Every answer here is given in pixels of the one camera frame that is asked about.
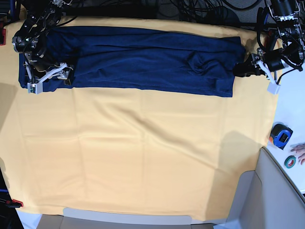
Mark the red clamp bottom left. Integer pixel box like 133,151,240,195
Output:
5,199,23,208

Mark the red clamp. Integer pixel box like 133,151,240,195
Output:
0,21,6,46
5,199,23,208

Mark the white cardboard box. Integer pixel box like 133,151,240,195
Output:
214,147,305,229
37,208,217,229

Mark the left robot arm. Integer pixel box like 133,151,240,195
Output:
233,0,305,86

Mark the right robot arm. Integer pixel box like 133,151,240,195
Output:
12,0,72,87

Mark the green tape roll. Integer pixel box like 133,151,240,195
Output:
284,155,296,169

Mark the red clamp top left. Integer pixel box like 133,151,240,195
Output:
0,21,6,46

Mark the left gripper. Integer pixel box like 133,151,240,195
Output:
233,48,274,83

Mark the blue long-sleeve shirt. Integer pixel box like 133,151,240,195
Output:
18,26,246,98

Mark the blue tape measure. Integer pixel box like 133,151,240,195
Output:
269,123,293,150

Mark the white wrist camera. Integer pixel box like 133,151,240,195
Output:
25,62,67,94
267,83,281,95

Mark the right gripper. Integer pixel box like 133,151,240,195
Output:
51,64,74,86

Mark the person's hand at right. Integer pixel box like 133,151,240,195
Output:
290,143,305,165

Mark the yellow table cloth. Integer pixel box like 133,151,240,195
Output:
0,22,278,221

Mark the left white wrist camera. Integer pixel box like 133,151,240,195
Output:
267,83,281,95

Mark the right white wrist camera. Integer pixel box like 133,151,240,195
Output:
25,62,67,94

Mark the white cardboard box right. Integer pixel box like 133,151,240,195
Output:
214,147,305,229

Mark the white cardboard box bottom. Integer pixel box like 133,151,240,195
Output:
37,208,217,229

